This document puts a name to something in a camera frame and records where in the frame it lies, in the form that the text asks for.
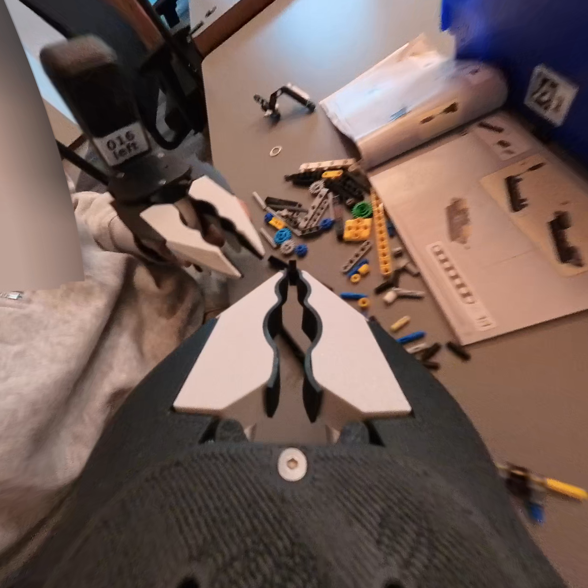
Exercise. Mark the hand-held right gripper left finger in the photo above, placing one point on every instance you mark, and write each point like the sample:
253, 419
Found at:
229, 363

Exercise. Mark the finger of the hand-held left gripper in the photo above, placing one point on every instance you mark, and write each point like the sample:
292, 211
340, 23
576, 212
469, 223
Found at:
225, 202
183, 234

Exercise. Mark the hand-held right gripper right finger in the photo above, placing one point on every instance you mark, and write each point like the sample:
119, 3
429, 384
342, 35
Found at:
353, 367

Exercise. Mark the small black lego pin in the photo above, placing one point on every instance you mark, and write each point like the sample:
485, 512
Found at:
292, 267

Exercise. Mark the pile of lego pieces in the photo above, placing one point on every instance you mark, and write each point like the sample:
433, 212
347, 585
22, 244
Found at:
353, 229

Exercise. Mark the open lego instruction booklet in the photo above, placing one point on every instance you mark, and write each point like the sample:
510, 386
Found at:
482, 220

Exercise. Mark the yellow and black lego assembly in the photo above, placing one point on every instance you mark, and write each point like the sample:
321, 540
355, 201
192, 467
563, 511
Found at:
556, 487

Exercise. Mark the person's left hand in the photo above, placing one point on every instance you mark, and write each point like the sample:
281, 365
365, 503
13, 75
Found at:
212, 233

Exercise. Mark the grey zip sweatshirt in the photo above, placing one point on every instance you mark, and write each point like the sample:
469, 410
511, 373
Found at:
69, 349

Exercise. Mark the blue plastic bin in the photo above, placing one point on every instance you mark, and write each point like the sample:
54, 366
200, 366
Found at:
500, 36

